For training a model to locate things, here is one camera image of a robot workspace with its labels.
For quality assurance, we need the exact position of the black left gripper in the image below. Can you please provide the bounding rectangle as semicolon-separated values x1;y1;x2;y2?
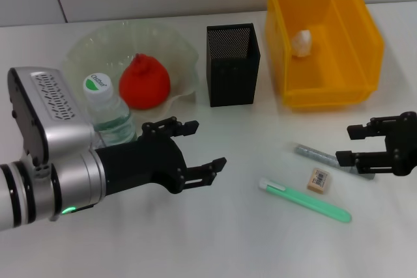
96;117;227;196

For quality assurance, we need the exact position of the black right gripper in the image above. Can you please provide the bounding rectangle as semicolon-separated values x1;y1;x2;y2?
335;111;417;176

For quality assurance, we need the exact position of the grey marker pen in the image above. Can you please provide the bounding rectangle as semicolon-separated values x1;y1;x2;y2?
293;143;375;181

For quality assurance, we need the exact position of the beige eraser with barcode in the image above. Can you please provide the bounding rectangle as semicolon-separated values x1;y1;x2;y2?
306;167;333;195

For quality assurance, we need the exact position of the clear green-label water bottle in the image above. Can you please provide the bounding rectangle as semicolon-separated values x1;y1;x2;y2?
82;72;137;148

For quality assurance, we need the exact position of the white paper ball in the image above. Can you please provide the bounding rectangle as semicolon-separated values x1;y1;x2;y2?
291;29;314;59

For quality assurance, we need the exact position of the black mesh pen holder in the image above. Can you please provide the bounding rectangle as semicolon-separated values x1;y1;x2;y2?
206;23;261;108

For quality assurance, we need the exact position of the pale green glass fruit plate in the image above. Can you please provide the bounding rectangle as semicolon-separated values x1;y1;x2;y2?
61;20;199;122

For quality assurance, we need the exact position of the yellow plastic storage bin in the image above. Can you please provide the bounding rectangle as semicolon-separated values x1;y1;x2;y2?
264;0;385;111

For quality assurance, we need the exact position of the left arm cable plug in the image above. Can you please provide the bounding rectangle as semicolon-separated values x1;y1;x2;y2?
70;204;96;214

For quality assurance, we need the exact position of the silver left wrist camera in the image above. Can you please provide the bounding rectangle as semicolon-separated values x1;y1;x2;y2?
8;67;96;165

